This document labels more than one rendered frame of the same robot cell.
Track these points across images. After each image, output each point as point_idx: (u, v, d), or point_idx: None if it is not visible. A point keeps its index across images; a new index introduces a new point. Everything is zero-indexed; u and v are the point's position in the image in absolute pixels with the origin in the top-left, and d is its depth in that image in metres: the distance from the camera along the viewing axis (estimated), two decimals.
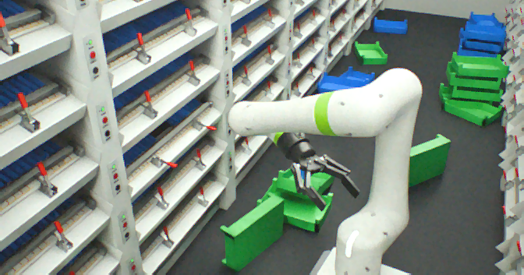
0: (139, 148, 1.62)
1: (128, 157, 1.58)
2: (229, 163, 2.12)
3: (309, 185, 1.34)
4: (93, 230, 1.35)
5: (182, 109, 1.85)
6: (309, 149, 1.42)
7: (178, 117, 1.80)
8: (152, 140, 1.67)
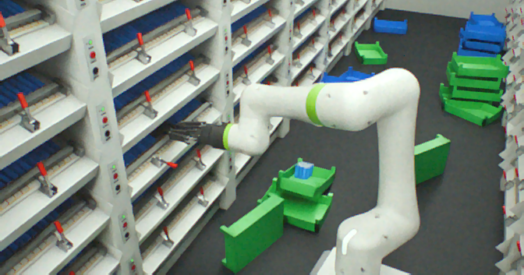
0: (139, 148, 1.62)
1: (128, 157, 1.58)
2: (229, 163, 2.12)
3: (178, 125, 1.67)
4: (93, 230, 1.35)
5: (182, 109, 1.85)
6: (204, 125, 1.59)
7: (178, 117, 1.80)
8: (152, 140, 1.67)
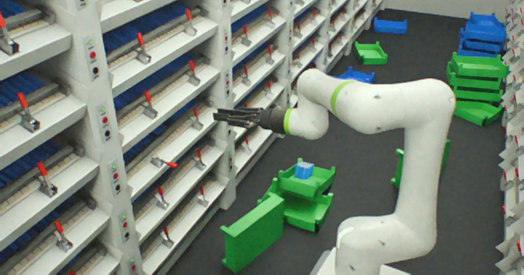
0: (136, 146, 1.63)
1: (125, 156, 1.58)
2: (229, 163, 2.12)
3: None
4: (93, 230, 1.35)
5: None
6: None
7: (175, 114, 1.80)
8: (148, 138, 1.67)
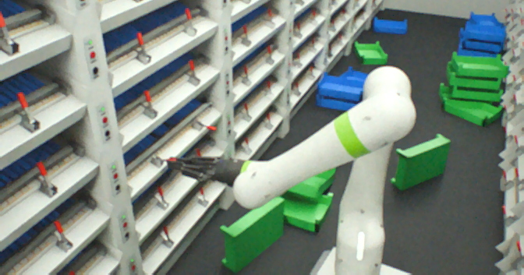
0: (138, 147, 1.63)
1: (126, 156, 1.58)
2: None
3: None
4: (93, 230, 1.35)
5: (182, 109, 1.85)
6: None
7: (178, 117, 1.80)
8: (151, 139, 1.67)
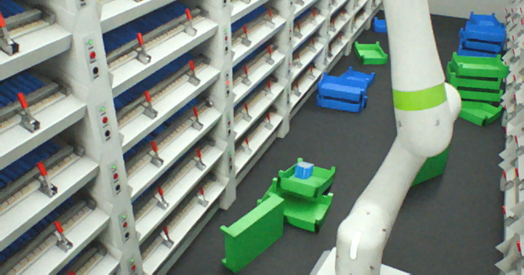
0: (135, 146, 1.63)
1: (124, 155, 1.58)
2: (229, 163, 2.12)
3: None
4: (93, 230, 1.35)
5: None
6: None
7: (175, 114, 1.80)
8: (148, 138, 1.67)
